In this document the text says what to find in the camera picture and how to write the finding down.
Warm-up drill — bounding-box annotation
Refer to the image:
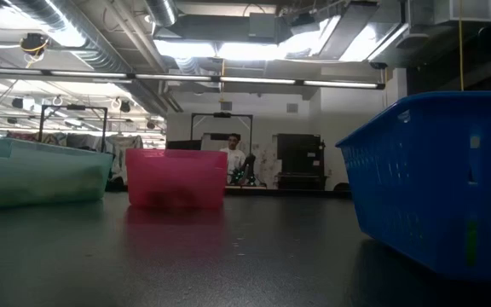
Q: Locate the silver ribbed air duct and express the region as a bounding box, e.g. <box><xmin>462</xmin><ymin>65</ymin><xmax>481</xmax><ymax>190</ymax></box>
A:
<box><xmin>2</xmin><ymin>0</ymin><xmax>168</xmax><ymax>116</ymax></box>

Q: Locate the draped light cloth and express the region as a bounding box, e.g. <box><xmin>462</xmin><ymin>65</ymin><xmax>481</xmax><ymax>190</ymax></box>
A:
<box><xmin>104</xmin><ymin>135</ymin><xmax>144</xmax><ymax>168</ymax></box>

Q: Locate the person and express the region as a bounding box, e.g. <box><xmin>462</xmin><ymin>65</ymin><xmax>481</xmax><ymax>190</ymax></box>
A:
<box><xmin>218</xmin><ymin>133</ymin><xmax>247</xmax><ymax>178</ymax></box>

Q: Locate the dark monitor desk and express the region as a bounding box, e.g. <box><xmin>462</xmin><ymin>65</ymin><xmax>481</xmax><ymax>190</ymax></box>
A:
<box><xmin>274</xmin><ymin>159</ymin><xmax>328</xmax><ymax>191</ymax></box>

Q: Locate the black yellow cable reel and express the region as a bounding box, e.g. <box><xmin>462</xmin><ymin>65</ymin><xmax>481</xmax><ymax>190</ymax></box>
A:
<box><xmin>19</xmin><ymin>32</ymin><xmax>49</xmax><ymax>57</ymax></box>

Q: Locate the red plastic basket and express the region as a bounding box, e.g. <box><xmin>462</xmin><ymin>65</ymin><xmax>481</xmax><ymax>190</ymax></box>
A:
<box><xmin>124</xmin><ymin>148</ymin><xmax>229</xmax><ymax>210</ymax></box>

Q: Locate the round silver air duct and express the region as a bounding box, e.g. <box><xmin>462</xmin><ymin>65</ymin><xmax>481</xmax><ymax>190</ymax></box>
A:
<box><xmin>144</xmin><ymin>0</ymin><xmax>179</xmax><ymax>28</ymax></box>

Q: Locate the black frame stand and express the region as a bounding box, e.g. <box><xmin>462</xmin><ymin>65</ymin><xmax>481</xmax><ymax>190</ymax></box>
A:
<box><xmin>189</xmin><ymin>112</ymin><xmax>254</xmax><ymax>188</ymax></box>
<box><xmin>38</xmin><ymin>104</ymin><xmax>109</xmax><ymax>154</ymax></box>

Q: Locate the black flat screen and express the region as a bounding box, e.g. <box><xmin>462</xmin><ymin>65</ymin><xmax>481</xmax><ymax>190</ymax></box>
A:
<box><xmin>166</xmin><ymin>139</ymin><xmax>203</xmax><ymax>151</ymax></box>

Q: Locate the blue plastic basket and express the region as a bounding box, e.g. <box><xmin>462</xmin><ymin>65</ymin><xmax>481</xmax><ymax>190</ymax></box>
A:
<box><xmin>335</xmin><ymin>90</ymin><xmax>491</xmax><ymax>282</ymax></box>

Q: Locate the ceiling light tube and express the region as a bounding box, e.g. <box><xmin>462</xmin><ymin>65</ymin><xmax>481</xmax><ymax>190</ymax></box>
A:
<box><xmin>303</xmin><ymin>79</ymin><xmax>379</xmax><ymax>90</ymax></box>
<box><xmin>219</xmin><ymin>76</ymin><xmax>297</xmax><ymax>85</ymax></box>
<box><xmin>0</xmin><ymin>67</ymin><xmax>44</xmax><ymax>77</ymax></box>
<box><xmin>134</xmin><ymin>74</ymin><xmax>212</xmax><ymax>83</ymax></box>
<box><xmin>49</xmin><ymin>71</ymin><xmax>127</xmax><ymax>79</ymax></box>

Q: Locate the black monitor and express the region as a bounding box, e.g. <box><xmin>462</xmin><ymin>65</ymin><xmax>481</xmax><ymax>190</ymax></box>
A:
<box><xmin>275</xmin><ymin>132</ymin><xmax>322</xmax><ymax>162</ymax></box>

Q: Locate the teal plastic basket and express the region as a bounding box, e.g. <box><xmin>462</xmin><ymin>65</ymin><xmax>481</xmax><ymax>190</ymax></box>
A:
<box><xmin>0</xmin><ymin>135</ymin><xmax>114</xmax><ymax>210</ymax></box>

